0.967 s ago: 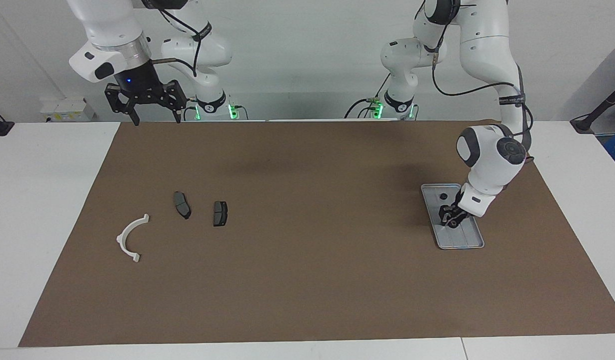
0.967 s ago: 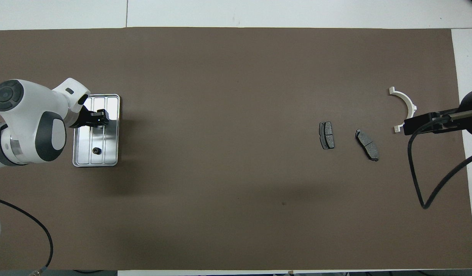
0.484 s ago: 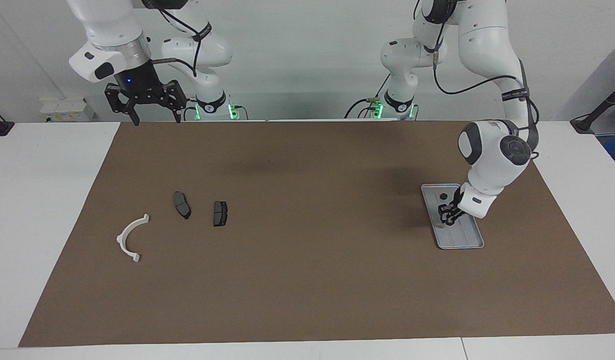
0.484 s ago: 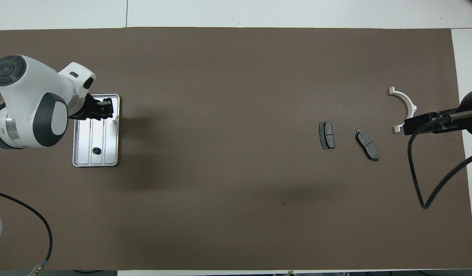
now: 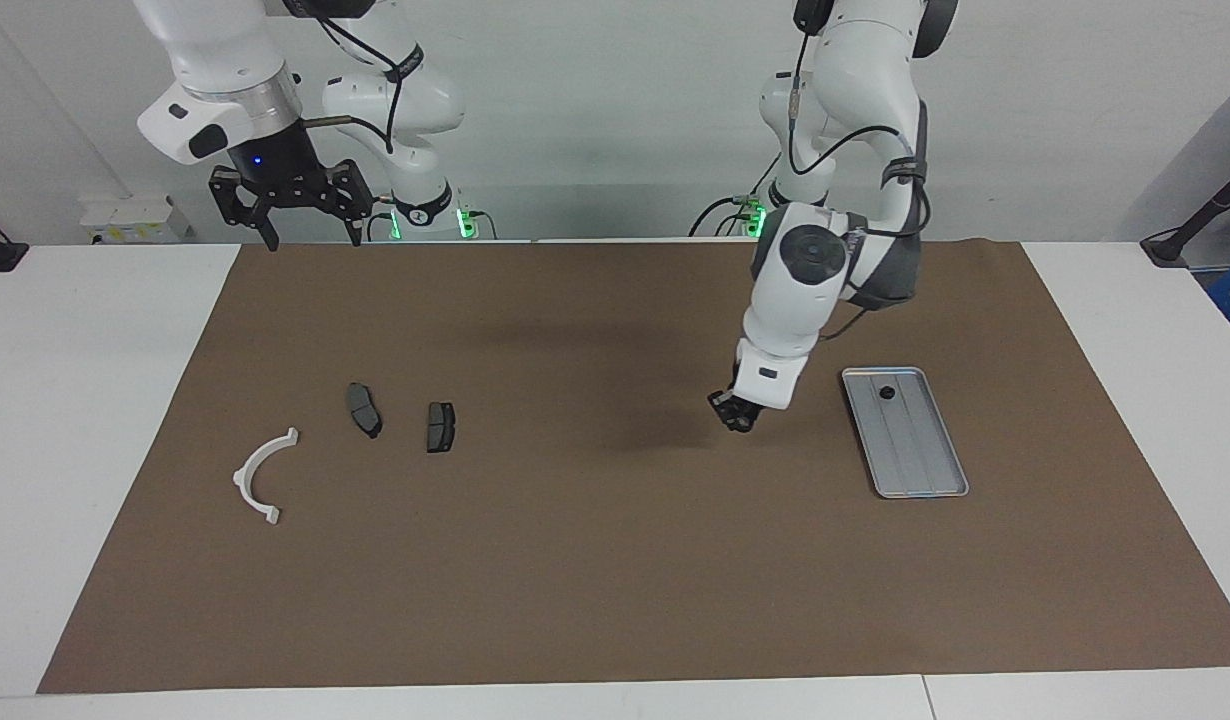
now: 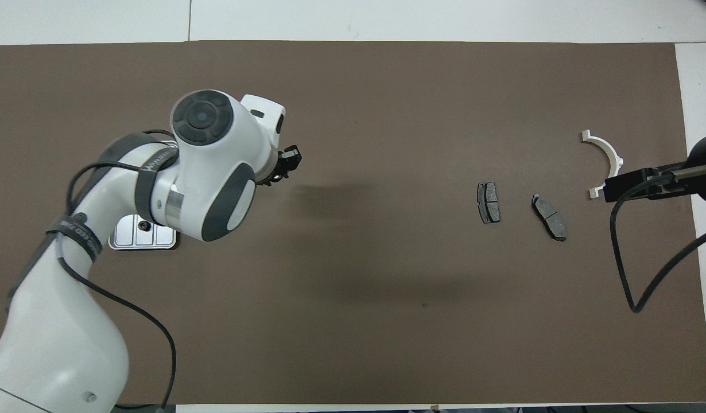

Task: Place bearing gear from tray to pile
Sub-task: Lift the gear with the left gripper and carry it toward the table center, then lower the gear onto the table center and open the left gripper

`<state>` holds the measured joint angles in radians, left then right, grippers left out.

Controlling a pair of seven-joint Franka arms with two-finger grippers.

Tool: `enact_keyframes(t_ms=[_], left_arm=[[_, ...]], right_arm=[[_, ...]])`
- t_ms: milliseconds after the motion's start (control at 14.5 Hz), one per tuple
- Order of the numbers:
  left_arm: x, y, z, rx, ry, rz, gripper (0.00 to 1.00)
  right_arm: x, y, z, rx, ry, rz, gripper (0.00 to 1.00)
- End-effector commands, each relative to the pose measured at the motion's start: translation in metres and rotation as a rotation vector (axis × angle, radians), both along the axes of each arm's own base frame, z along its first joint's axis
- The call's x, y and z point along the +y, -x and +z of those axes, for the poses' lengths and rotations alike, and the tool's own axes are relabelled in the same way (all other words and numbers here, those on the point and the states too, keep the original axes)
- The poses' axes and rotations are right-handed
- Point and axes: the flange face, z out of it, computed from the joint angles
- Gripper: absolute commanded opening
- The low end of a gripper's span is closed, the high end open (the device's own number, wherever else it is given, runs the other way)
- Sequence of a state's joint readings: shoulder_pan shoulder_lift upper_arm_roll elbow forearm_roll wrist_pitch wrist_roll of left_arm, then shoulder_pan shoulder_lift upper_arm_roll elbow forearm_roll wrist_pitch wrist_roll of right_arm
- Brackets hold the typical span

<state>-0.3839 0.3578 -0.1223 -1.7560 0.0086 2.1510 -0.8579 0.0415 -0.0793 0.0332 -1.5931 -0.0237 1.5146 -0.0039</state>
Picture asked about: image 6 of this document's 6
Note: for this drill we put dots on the white curved plastic bracket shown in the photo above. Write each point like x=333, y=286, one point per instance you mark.
x=609, y=151

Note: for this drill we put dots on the silver metal tray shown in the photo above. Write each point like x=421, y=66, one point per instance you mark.
x=158, y=240

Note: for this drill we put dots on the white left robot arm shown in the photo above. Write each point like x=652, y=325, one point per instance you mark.
x=54, y=344

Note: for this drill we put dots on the small black bearing gear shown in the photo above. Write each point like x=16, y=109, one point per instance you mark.
x=144, y=226

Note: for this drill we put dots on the rectangular dark brake pad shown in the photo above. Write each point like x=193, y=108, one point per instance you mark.
x=488, y=202

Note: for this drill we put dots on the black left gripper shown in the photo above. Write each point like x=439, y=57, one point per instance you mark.
x=287, y=159

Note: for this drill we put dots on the brown table mat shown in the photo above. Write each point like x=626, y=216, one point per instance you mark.
x=387, y=86

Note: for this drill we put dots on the curved dark brake pad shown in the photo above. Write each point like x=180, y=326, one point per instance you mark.
x=551, y=218

